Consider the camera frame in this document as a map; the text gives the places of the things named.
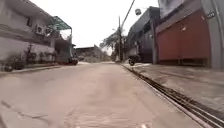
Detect metal drain grating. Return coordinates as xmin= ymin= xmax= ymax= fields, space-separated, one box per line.
xmin=121 ymin=63 xmax=224 ymax=128

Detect group of trees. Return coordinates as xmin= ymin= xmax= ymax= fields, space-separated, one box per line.
xmin=99 ymin=31 xmax=126 ymax=63

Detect motorcycle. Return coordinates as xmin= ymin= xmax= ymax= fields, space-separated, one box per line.
xmin=128 ymin=54 xmax=143 ymax=67

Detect concrete apron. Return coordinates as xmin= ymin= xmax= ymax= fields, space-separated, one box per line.
xmin=123 ymin=62 xmax=224 ymax=113

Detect row of plants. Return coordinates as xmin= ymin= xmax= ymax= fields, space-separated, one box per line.
xmin=0 ymin=44 xmax=58 ymax=72

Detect grey building with canopy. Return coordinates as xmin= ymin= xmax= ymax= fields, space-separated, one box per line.
xmin=0 ymin=0 xmax=78 ymax=69

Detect grey concrete road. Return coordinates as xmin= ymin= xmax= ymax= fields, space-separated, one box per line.
xmin=0 ymin=61 xmax=201 ymax=128

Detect street lamp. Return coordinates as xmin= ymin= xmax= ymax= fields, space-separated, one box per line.
xmin=134 ymin=8 xmax=143 ymax=16

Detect utility pole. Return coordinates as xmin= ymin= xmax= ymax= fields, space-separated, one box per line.
xmin=117 ymin=15 xmax=123 ymax=63

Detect dark building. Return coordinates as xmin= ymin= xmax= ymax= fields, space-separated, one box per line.
xmin=124 ymin=5 xmax=161 ymax=64

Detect low building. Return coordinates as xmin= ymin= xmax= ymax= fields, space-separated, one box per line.
xmin=74 ymin=44 xmax=111 ymax=64

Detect vehicle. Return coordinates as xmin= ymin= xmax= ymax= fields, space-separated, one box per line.
xmin=68 ymin=56 xmax=79 ymax=66

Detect building with red gate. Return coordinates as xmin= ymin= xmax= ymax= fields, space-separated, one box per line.
xmin=154 ymin=0 xmax=214 ymax=68

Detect overhead wires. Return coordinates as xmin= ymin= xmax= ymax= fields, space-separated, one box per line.
xmin=119 ymin=0 xmax=137 ymax=29

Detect concrete kerb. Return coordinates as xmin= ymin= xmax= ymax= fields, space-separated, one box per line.
xmin=0 ymin=64 xmax=63 ymax=76

